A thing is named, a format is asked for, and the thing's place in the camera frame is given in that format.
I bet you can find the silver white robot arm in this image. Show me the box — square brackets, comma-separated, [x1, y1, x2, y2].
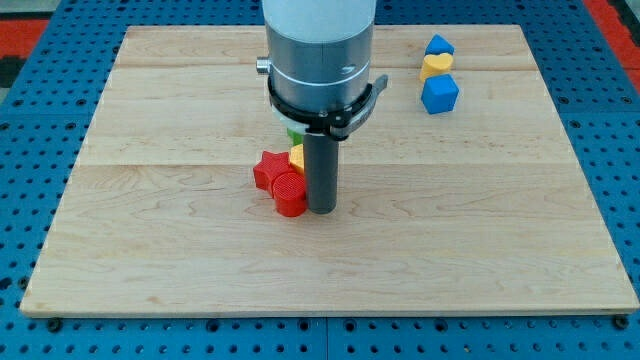
[256, 0, 386, 140]

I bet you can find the yellow heart block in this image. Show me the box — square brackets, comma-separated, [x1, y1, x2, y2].
[419, 53, 454, 82]

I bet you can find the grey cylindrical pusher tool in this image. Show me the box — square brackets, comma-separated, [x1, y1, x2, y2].
[303, 135, 339, 214]

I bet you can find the red cylinder block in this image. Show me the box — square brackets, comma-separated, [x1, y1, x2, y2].
[272, 172, 307, 217]

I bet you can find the yellow block behind tool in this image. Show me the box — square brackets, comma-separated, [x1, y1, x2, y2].
[289, 144, 305, 176]

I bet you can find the green block behind tool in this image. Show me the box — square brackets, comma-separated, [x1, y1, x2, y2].
[286, 128, 304, 146]

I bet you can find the red star block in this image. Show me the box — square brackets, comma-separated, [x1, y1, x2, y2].
[253, 151, 293, 195]

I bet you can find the blue cube block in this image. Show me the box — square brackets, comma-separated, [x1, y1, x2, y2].
[421, 74, 459, 114]

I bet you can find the wooden board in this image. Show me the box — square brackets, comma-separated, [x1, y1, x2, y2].
[21, 25, 639, 318]

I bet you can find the blue triangular block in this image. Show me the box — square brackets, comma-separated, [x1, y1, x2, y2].
[424, 34, 455, 55]

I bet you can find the black clamp ring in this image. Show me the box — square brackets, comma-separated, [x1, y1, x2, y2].
[266, 74, 390, 142]

